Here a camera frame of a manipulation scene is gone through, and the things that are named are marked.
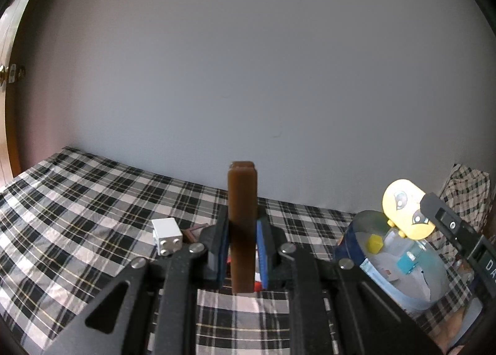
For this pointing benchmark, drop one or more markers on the plaid pillow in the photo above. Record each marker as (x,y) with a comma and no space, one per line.
(465,192)

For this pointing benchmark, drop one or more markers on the brown framed window piece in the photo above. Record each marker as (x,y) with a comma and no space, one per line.
(193,235)

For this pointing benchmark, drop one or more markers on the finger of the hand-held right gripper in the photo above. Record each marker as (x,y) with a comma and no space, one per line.
(451,223)

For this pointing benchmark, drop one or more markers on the red tape roll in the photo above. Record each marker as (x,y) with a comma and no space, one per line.
(259,287)

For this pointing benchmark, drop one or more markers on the white building block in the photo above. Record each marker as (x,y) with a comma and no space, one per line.
(164,229)

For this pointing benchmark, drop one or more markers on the small yellow block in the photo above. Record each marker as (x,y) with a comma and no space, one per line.
(375,244)

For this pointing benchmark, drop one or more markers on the yellow face building block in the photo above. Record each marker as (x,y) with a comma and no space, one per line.
(403,208)

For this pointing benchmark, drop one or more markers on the metal door latch plate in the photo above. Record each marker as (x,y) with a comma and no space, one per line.
(17,73)

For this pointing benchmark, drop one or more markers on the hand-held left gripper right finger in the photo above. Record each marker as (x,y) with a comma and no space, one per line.
(263,258)

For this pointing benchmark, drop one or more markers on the round blue cookie tin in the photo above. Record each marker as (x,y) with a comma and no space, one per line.
(403,297)

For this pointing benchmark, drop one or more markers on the brass door knob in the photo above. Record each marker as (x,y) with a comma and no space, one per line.
(2,74)

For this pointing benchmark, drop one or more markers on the brown ridged block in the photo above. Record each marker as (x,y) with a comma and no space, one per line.
(242,223)

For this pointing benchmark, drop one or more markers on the plaid bed sheet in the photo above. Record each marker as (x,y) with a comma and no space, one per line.
(77,204)

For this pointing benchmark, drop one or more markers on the blue bear-print building block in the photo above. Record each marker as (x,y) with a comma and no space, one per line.
(407,265)

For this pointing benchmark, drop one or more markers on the clear plastic box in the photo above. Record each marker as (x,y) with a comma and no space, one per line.
(395,242)

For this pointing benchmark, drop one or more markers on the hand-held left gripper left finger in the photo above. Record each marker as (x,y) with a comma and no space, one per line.
(223,254)

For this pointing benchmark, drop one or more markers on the wooden door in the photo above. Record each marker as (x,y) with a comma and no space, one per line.
(6,126)

